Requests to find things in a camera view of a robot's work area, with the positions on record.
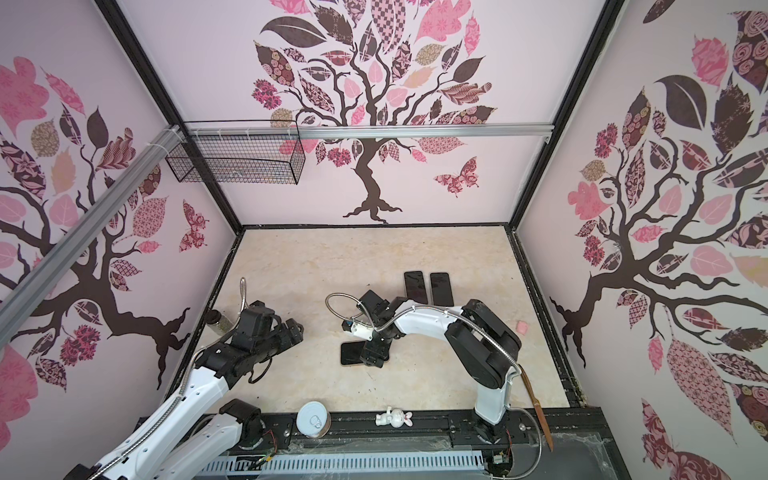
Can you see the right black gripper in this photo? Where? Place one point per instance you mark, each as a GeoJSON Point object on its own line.
{"type": "Point", "coordinates": [370, 348]}

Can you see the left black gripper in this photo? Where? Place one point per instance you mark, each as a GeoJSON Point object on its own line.
{"type": "Point", "coordinates": [286, 341]}

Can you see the black phone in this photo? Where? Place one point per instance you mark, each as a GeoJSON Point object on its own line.
{"type": "Point", "coordinates": [441, 288]}
{"type": "Point", "coordinates": [415, 287]}
{"type": "Point", "coordinates": [350, 353]}

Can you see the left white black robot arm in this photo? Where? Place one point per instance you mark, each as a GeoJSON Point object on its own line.
{"type": "Point", "coordinates": [178, 440]}

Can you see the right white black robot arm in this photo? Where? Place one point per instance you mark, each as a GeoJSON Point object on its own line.
{"type": "Point", "coordinates": [484, 344]}

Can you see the white rabbit figurine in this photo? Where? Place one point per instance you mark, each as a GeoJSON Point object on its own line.
{"type": "Point", "coordinates": [394, 417]}

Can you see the white round can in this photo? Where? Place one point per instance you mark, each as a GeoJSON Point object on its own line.
{"type": "Point", "coordinates": [313, 420]}

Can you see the small pink block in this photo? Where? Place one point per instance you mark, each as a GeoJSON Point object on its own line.
{"type": "Point", "coordinates": [522, 327]}

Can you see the brown wooden stick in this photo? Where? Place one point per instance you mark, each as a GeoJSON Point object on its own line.
{"type": "Point", "coordinates": [538, 409]}

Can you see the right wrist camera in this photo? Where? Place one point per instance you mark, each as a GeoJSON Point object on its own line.
{"type": "Point", "coordinates": [358, 329]}

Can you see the white slotted cable duct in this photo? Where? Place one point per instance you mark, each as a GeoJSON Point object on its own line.
{"type": "Point", "coordinates": [236, 467]}

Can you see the black wire basket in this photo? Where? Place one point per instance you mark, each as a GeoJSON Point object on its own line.
{"type": "Point", "coordinates": [257, 152]}

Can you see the back aluminium rail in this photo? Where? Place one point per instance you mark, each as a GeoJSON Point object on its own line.
{"type": "Point", "coordinates": [400, 131]}

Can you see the aluminium rail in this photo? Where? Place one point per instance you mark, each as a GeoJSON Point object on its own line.
{"type": "Point", "coordinates": [400, 131]}
{"type": "Point", "coordinates": [19, 305]}

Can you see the left aluminium rail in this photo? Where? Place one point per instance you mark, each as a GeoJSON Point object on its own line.
{"type": "Point", "coordinates": [19, 305]}

